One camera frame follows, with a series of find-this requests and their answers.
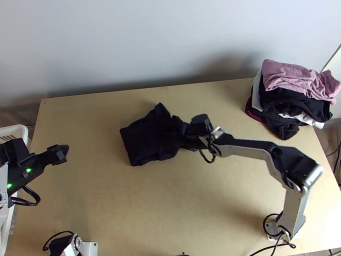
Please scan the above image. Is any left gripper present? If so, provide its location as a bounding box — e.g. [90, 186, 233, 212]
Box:
[33, 143, 72, 177]

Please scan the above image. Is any dark t-shirt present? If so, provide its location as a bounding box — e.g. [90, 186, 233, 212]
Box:
[116, 98, 206, 168]

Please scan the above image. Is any white laundry basket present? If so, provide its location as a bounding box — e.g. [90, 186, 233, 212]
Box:
[0, 123, 41, 241]

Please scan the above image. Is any pile of folded clothes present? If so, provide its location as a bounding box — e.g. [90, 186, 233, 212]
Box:
[240, 51, 341, 145]

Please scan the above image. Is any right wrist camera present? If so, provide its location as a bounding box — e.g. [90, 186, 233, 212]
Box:
[190, 113, 211, 133]

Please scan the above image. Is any black cable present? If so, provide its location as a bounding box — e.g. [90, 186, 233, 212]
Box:
[41, 229, 77, 252]
[261, 210, 297, 252]
[196, 133, 222, 165]
[10, 183, 42, 209]
[230, 241, 294, 256]

